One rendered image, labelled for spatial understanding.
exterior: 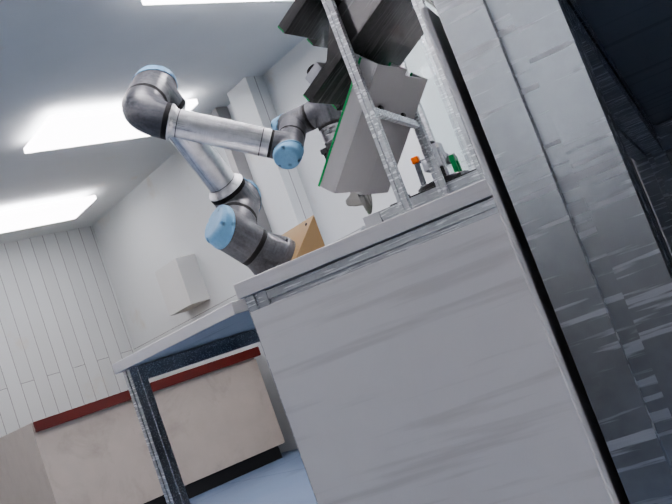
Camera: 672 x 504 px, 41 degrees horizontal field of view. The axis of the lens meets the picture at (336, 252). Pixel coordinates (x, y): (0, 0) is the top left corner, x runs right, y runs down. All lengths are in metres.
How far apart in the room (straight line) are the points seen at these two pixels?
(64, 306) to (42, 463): 3.38
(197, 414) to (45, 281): 3.21
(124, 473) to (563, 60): 6.77
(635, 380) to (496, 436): 1.18
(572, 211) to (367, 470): 1.29
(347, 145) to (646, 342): 1.53
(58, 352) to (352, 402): 8.34
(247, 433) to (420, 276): 6.09
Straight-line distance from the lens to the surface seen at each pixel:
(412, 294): 1.54
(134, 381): 2.55
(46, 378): 9.75
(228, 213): 2.48
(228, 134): 2.32
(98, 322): 10.06
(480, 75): 0.37
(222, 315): 2.02
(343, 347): 1.59
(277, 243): 2.51
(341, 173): 1.86
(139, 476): 7.10
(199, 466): 7.32
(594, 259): 0.37
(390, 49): 2.03
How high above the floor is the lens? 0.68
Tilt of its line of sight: 6 degrees up
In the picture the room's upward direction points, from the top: 20 degrees counter-clockwise
